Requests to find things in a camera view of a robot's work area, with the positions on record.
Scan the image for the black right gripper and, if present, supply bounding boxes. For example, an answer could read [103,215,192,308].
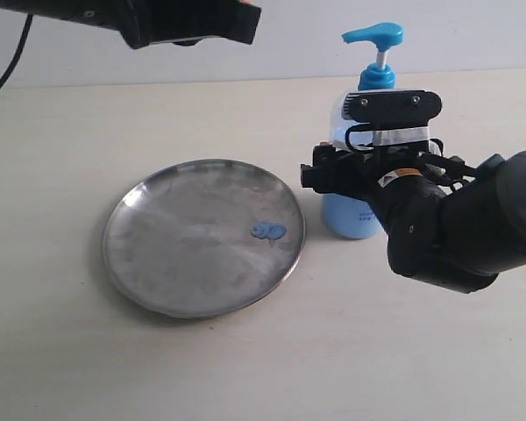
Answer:
[300,144,444,198]

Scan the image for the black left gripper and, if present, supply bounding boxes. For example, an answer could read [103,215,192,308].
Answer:
[117,0,261,49]

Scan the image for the blue pump lotion bottle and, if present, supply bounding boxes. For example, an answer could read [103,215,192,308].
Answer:
[320,21,405,240]

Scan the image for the blue soap blob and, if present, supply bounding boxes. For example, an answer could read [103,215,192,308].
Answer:
[250,221,287,246]

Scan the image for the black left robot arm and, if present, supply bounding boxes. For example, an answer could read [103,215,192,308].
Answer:
[0,0,261,50]

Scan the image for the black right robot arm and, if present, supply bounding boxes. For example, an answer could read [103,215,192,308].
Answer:
[301,146,526,293]

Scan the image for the round steel plate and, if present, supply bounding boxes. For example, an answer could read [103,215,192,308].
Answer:
[102,159,306,319]

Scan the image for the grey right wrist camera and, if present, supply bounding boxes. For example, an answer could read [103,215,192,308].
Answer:
[341,89,442,148]

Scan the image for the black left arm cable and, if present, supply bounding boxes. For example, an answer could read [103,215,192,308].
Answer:
[0,12,34,107]

